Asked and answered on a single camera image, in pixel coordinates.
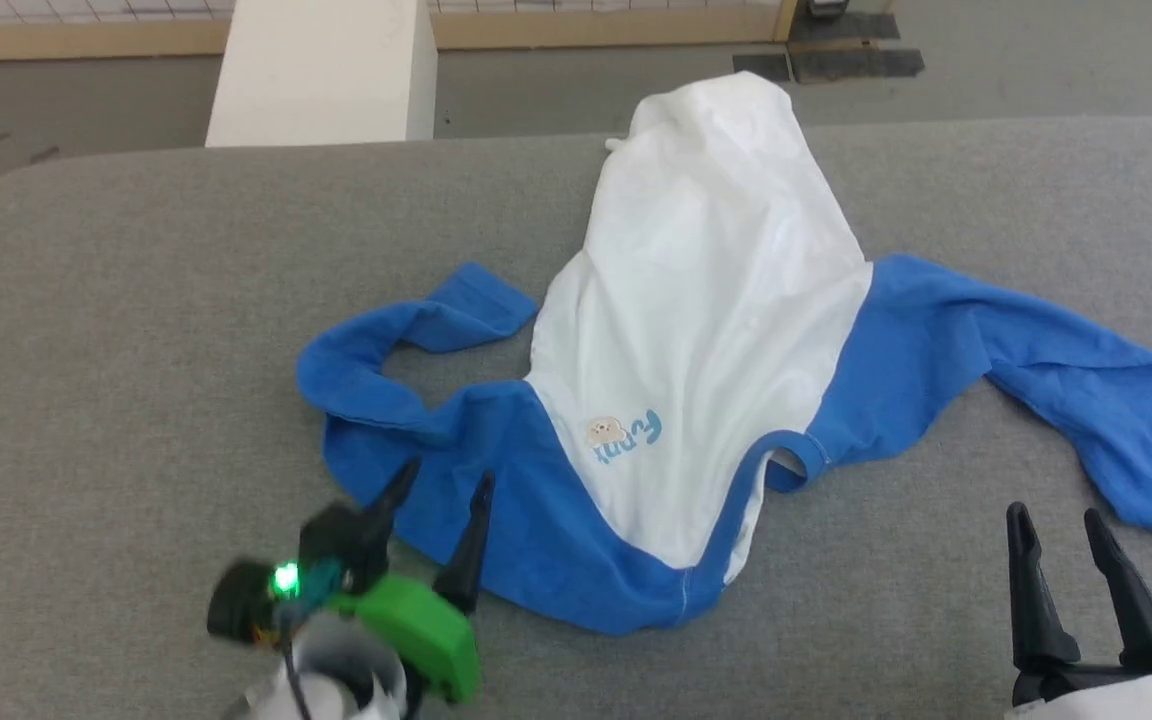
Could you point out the small black floor mat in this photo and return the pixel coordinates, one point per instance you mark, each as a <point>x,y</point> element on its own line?
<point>762,66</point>

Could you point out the grey metal partition foot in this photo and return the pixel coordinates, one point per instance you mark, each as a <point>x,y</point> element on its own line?
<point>826,7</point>

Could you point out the wooden framed lemon print partition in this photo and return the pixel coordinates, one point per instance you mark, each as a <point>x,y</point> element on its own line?
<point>86,38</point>

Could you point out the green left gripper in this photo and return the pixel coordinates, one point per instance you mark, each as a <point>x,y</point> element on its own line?
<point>426,630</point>

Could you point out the white rectangular pillar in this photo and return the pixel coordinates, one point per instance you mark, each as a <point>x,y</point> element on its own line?
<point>326,70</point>

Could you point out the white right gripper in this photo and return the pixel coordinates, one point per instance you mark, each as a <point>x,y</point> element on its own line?
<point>1106,695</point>

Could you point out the blue and white long-sleeve shirt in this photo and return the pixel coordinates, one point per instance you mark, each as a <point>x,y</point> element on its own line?
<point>706,300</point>

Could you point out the grey fabric sofa surface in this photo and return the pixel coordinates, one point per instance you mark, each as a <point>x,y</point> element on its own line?
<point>136,350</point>

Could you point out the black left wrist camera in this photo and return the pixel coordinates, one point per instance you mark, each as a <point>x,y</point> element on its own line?
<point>331,545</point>

